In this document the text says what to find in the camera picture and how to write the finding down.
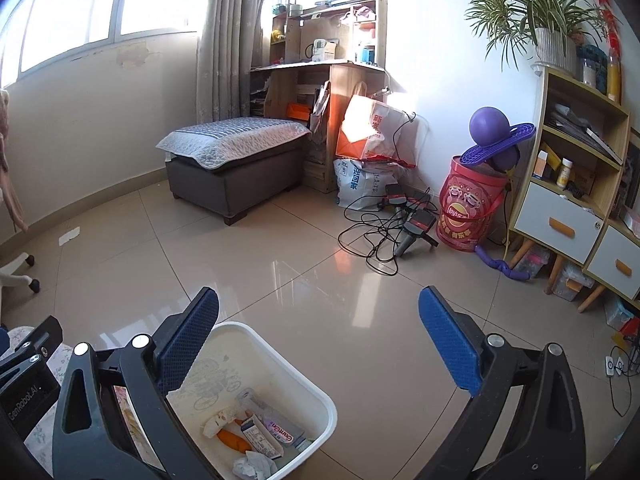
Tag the wooden desk with hutch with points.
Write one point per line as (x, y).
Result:
(345, 77)

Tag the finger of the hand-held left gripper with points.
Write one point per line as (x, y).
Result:
(35, 342)

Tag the red wall decoration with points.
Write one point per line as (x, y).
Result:
(607, 15)

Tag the red snack bucket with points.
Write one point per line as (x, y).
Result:
(465, 210)

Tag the purple tube toy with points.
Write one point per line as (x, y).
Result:
(500, 265)

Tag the stack of magazines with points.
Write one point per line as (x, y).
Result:
(585, 132)

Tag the white jar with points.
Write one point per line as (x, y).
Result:
(590, 72)

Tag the white plastic trash bin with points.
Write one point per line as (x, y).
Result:
(300, 395)

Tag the wooden cabinet white drawers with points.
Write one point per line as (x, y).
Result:
(565, 220)

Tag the white paper wad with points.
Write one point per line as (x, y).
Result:
(255, 465)

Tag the large window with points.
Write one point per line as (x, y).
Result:
(100, 0)

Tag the black red handheld device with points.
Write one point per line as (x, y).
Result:
(396, 194)
(417, 205)
(415, 227)

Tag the white and brown small carton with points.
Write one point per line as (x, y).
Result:
(260, 435)

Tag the orange small box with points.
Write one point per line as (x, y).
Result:
(542, 162)

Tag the white bag blue print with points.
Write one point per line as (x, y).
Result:
(360, 185)

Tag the purple pogo ball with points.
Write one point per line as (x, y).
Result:
(487, 127)

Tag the beige curtain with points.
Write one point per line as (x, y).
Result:
(230, 35)

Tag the quilted grey pad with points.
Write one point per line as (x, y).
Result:
(235, 137)

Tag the grey swivel office chair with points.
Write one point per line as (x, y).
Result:
(15, 275)

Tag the white paper sheet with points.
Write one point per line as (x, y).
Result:
(70, 236)

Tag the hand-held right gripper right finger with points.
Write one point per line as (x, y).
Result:
(450, 345)

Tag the orange and white shopping bag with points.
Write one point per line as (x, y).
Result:
(370, 130)

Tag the potted spider plant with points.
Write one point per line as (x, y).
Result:
(555, 50)

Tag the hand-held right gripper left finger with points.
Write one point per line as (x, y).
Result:
(187, 340)

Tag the dark grey ottoman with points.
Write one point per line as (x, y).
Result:
(240, 180)

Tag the white tissue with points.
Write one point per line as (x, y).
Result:
(217, 420)

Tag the orange peel piece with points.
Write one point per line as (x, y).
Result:
(235, 441)

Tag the clear plastic storage box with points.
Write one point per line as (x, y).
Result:
(572, 282)
(620, 312)
(532, 262)

